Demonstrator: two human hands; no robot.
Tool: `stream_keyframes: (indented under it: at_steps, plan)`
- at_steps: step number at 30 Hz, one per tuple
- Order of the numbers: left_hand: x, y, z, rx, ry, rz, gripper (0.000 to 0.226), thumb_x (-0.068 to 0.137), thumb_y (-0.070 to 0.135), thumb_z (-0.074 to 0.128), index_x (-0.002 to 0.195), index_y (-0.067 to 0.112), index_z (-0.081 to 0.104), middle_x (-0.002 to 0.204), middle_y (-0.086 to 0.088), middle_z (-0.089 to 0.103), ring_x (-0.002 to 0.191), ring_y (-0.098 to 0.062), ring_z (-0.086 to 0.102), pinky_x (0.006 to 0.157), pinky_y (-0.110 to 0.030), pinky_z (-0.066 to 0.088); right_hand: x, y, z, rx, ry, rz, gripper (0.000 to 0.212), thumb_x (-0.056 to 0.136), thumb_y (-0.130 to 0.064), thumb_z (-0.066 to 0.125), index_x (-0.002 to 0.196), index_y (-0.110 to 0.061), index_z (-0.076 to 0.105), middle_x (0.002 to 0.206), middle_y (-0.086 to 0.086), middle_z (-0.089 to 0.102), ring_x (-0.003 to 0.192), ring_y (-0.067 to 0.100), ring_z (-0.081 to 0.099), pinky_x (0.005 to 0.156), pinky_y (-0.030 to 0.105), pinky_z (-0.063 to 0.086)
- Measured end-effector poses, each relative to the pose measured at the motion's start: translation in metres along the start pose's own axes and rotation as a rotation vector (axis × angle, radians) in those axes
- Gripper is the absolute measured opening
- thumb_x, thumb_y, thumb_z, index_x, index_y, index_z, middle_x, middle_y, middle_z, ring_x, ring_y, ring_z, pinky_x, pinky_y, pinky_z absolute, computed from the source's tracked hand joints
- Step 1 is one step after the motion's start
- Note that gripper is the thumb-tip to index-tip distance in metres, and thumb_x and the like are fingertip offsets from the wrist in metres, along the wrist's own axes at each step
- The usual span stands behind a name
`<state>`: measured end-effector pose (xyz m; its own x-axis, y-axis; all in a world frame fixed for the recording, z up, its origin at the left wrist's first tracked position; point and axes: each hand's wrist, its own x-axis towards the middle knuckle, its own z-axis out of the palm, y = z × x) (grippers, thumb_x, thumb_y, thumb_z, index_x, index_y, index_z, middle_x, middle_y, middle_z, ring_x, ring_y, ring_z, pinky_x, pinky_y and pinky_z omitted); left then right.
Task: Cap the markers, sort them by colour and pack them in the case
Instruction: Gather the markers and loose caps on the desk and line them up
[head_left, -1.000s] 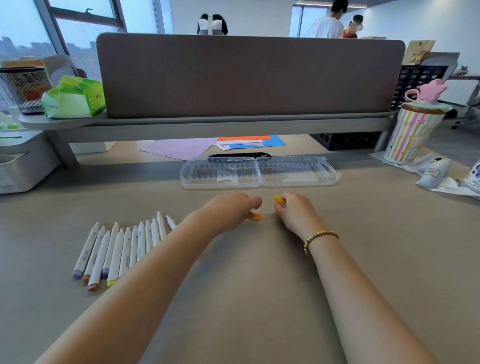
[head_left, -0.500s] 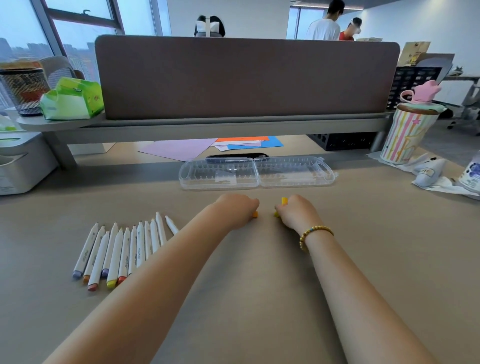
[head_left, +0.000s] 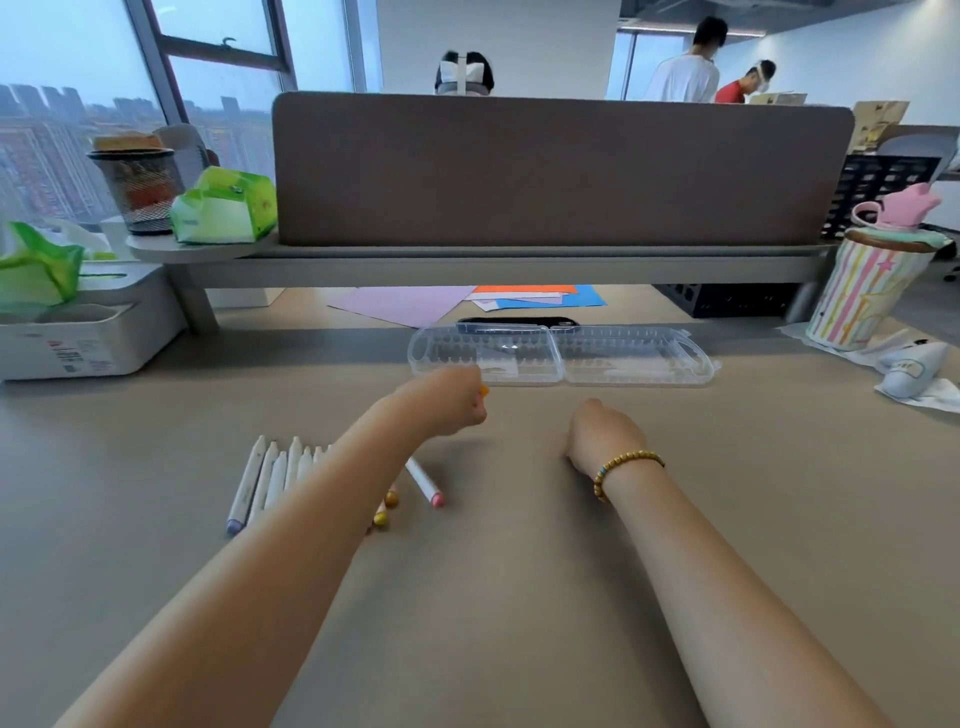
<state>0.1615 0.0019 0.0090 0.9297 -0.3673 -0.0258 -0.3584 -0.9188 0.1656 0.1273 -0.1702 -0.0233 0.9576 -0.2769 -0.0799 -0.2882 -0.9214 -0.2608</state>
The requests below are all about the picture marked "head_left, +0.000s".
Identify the person's right hand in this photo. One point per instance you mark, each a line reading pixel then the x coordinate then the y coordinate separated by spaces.
pixel 607 435

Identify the person's left hand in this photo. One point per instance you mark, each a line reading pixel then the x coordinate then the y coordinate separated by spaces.
pixel 450 401

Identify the clear plastic marker case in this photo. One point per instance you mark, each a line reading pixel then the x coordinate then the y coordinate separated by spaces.
pixel 637 356

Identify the group of warm-coloured white markers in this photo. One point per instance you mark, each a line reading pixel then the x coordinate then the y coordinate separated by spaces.
pixel 259 480

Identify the person's left forearm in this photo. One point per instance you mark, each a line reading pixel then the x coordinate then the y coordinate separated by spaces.
pixel 262 585

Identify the person's right forearm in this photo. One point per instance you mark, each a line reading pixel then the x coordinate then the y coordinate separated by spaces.
pixel 735 600

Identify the white desk organizer box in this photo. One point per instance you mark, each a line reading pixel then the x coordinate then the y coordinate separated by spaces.
pixel 90 349

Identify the small white box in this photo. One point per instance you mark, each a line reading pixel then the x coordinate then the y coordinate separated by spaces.
pixel 116 240

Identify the black smartphone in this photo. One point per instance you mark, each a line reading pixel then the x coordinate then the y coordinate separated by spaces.
pixel 517 324

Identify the lilac paper sheet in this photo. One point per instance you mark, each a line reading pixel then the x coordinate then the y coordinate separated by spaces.
pixel 405 304

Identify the papers with orange sheet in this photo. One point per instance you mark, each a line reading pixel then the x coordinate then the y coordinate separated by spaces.
pixel 510 300

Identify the orange paper sheet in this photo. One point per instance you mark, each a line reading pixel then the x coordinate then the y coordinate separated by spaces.
pixel 525 289

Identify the grey desk riser shelf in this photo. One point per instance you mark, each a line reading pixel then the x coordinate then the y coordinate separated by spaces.
pixel 487 266

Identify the brown fabric desk divider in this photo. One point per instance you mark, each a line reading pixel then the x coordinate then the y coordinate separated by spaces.
pixel 562 172

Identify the striped tumbler pink lid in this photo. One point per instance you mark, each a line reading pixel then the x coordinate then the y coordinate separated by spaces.
pixel 866 285

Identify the white plush toy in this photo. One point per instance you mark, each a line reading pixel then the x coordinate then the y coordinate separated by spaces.
pixel 911 371

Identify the white tissue paper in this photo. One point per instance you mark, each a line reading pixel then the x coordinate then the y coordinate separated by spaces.
pixel 937 394

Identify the black plastic file rack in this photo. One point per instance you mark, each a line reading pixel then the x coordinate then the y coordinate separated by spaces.
pixel 877 191

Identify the black mesh pen holder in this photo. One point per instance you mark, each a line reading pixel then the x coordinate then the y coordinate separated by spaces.
pixel 139 191

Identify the crumpled green tissue pack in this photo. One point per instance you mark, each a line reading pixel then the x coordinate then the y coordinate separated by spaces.
pixel 37 270

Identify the dark window frame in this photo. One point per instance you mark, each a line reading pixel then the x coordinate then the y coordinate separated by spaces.
pixel 225 60

